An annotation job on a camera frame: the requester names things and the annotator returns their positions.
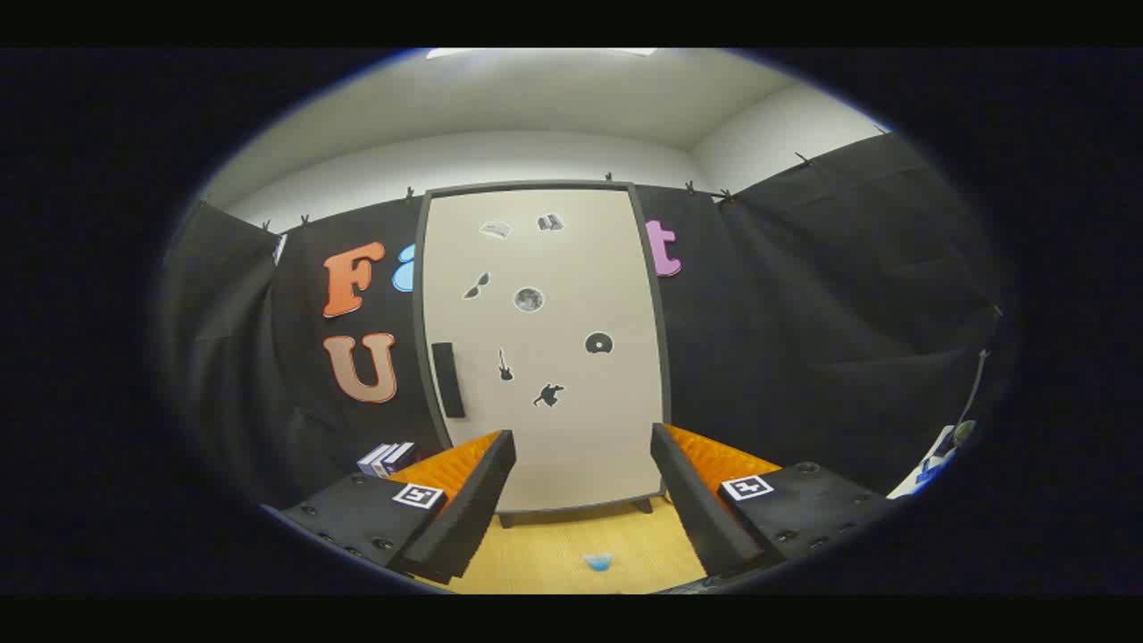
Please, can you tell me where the grey cabinet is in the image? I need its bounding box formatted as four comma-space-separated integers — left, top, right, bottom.
413, 181, 673, 530

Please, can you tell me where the beige cabinet door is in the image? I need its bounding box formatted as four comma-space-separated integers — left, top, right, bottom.
423, 188, 664, 513

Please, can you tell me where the black door handle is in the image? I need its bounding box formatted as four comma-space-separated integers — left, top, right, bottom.
431, 342, 467, 419

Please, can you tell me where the black backdrop cloth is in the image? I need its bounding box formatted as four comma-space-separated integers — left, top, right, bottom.
161, 129, 1014, 510

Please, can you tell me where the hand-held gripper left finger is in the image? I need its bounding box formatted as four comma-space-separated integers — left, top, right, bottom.
279, 430, 518, 586

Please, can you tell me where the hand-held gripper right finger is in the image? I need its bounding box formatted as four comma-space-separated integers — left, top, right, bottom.
650, 422, 896, 580

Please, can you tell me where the white and blue object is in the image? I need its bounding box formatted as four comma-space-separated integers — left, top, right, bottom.
889, 420, 979, 499

